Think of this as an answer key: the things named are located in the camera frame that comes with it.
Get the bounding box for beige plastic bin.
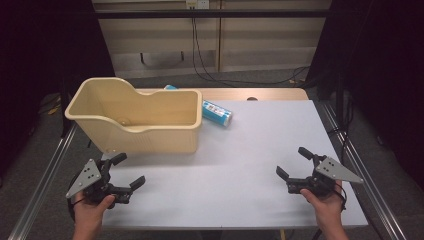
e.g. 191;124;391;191
64;77;204;155

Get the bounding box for person's left hand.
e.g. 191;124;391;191
73;194;117;231

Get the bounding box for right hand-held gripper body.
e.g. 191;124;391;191
286;154;365;197

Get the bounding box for blue cylindrical can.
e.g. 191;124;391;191
163;84;234;128

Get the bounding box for black stand post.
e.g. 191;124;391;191
334;72;346;130

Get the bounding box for black curtain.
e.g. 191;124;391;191
305;0;424;192
0;0;116;183

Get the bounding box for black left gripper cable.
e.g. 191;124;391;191
67;196;86;222

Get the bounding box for aluminium frame rail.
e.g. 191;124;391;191
7;122;80;240
320;101;408;240

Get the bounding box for white table sheet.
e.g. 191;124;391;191
101;99;369;230

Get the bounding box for black horizontal bar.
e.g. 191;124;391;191
94;9;330;20

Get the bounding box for white wall socket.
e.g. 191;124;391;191
185;0;211;10

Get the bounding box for person's right hand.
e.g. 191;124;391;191
299;181;345;231

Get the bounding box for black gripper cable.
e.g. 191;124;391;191
333;181;348;212
67;196;86;222

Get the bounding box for black wall cables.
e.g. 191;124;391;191
191;17;311;86

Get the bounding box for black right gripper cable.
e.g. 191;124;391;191
333;181;348;212

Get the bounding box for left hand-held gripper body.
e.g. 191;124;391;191
65;158;134;210

